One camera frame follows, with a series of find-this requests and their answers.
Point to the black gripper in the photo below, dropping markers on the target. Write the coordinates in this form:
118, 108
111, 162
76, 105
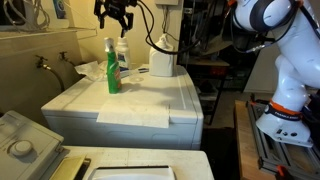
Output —
115, 9

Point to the green spray bottle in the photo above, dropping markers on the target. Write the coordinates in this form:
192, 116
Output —
113, 70

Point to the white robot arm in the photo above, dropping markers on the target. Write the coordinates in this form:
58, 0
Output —
296, 32

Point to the white bottle blue label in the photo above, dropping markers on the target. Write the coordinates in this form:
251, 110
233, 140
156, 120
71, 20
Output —
123, 56

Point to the crumpled white cloth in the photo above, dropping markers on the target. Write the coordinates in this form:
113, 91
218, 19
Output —
94, 71

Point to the blue white packet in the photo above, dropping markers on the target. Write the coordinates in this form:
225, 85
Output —
143, 70

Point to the large white detergent jug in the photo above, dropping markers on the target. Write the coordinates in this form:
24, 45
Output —
161, 64

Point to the white paper sheet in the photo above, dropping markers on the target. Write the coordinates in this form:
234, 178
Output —
133, 114

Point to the white dryer machine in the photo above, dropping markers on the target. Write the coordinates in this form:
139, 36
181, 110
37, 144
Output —
73, 114

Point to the dark storage shelf rack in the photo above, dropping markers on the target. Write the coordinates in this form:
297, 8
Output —
218, 55

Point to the white washing machine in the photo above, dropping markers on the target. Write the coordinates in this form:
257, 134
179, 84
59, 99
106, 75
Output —
29, 151

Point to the wooden table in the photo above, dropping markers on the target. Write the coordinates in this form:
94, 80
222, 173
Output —
247, 151

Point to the wall shelf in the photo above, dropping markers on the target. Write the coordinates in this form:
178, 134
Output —
19, 34

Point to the white wall outlet box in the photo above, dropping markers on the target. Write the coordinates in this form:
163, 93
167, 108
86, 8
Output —
167, 2

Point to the right wall faucet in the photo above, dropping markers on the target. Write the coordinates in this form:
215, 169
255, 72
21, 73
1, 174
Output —
63, 56

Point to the wall faucet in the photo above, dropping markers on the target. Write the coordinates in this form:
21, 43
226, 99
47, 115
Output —
63, 56
41, 63

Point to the left wall faucet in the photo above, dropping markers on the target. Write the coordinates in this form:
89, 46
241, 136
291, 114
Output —
41, 63

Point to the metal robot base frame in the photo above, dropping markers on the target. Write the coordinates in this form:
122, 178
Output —
301, 162

